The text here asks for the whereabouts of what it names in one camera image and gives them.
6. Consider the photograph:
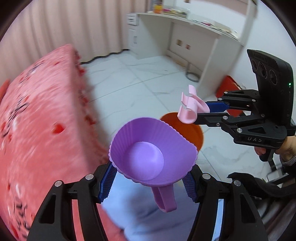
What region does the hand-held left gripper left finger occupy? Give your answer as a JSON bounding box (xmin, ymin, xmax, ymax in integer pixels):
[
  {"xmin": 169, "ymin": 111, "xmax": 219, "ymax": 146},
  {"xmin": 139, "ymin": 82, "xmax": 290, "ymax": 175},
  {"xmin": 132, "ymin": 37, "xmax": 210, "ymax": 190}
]
[{"xmin": 27, "ymin": 162, "xmax": 117, "ymax": 241}]

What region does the grey chair base ring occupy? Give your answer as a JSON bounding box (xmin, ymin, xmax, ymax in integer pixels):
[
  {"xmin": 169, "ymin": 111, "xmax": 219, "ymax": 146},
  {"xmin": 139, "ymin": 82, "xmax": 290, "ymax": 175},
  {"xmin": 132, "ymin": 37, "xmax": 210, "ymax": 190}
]
[{"xmin": 186, "ymin": 62, "xmax": 201, "ymax": 82}]

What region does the pink printed blanket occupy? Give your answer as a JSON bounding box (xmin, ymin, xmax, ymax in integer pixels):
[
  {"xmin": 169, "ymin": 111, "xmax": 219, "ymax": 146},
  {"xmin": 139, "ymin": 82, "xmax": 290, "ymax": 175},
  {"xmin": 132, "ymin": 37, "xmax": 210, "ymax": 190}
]
[{"xmin": 0, "ymin": 44, "xmax": 124, "ymax": 241}]

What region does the person's right hand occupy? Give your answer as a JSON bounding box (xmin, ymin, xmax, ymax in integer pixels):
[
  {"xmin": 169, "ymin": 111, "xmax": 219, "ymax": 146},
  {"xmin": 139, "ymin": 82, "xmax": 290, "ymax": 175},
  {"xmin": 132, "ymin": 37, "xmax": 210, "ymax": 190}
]
[{"xmin": 254, "ymin": 136, "xmax": 296, "ymax": 161}]

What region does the orange plastic bin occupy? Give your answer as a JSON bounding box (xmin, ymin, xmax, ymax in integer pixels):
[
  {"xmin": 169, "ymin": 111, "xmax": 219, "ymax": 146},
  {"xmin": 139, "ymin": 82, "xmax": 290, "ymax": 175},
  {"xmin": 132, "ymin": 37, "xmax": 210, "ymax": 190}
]
[{"xmin": 159, "ymin": 111, "xmax": 204, "ymax": 151}]

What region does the red bag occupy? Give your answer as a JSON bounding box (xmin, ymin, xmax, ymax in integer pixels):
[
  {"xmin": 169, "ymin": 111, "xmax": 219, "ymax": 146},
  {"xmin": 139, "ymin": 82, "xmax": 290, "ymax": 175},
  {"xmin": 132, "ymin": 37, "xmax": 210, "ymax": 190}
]
[{"xmin": 216, "ymin": 75, "xmax": 246, "ymax": 117}]

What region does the person's blue trouser leg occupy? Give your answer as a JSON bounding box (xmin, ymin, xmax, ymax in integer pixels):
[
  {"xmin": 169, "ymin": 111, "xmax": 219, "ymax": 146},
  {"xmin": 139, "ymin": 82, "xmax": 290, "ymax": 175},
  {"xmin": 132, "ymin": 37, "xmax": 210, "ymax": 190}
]
[{"xmin": 101, "ymin": 171, "xmax": 202, "ymax": 241}]

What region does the person's right forearm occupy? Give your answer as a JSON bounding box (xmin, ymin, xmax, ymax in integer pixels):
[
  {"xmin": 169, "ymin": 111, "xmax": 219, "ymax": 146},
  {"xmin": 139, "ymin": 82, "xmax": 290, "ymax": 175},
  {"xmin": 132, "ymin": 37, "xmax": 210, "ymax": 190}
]
[{"xmin": 279, "ymin": 153, "xmax": 296, "ymax": 174}]

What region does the pink plastic clip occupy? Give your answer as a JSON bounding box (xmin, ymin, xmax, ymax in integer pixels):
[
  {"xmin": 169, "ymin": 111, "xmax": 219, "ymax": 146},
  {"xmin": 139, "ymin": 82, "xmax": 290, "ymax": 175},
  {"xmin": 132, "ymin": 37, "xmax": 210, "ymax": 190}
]
[{"xmin": 177, "ymin": 84, "xmax": 209, "ymax": 124}]

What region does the white desk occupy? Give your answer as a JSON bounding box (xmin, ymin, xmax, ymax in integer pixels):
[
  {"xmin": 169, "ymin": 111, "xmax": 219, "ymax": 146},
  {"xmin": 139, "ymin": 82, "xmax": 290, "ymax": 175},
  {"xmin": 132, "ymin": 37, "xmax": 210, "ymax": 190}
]
[{"xmin": 126, "ymin": 0, "xmax": 258, "ymax": 80}]

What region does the black floor cable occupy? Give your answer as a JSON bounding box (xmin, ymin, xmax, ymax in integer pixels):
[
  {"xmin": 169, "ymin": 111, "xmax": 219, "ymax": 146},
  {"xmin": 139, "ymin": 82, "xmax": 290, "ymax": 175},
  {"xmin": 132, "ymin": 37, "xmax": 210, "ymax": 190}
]
[{"xmin": 78, "ymin": 48, "xmax": 129, "ymax": 66}]

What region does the purple silicone cup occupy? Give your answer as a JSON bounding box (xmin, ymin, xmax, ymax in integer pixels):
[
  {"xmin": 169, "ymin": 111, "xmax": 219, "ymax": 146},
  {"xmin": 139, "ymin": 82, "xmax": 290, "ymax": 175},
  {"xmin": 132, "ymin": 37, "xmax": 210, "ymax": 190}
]
[{"xmin": 108, "ymin": 117, "xmax": 199, "ymax": 213}]

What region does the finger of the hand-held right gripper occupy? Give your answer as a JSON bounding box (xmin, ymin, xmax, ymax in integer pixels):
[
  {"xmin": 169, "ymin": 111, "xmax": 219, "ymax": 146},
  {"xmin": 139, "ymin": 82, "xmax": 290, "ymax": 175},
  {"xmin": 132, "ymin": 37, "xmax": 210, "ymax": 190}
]
[
  {"xmin": 205, "ymin": 89, "xmax": 264, "ymax": 115},
  {"xmin": 195, "ymin": 112, "xmax": 267, "ymax": 136}
]

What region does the pale pink curtain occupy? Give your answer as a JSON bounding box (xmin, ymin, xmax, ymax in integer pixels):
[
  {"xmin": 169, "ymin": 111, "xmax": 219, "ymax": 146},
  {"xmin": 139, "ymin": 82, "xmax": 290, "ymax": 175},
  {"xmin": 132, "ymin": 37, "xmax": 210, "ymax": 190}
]
[{"xmin": 0, "ymin": 0, "xmax": 131, "ymax": 81}]

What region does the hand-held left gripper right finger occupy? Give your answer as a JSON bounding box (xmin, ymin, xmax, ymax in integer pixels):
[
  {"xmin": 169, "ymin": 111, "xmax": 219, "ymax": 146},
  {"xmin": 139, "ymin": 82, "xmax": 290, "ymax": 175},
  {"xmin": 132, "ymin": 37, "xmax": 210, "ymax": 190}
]
[{"xmin": 182, "ymin": 165, "xmax": 270, "ymax": 241}]

